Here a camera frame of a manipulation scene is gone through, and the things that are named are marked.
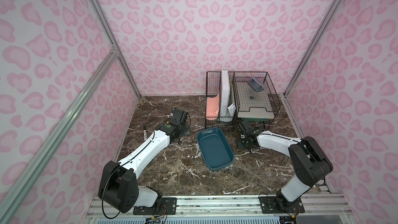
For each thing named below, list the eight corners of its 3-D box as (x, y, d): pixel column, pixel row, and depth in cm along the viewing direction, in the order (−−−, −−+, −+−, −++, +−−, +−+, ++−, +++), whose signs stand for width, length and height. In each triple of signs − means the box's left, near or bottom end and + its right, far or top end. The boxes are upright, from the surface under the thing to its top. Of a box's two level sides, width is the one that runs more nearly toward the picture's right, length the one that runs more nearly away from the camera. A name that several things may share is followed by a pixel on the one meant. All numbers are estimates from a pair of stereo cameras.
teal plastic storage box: (209, 175, 84) (209, 171, 80) (194, 136, 100) (193, 131, 95) (235, 164, 88) (237, 160, 83) (217, 128, 103) (218, 123, 99)
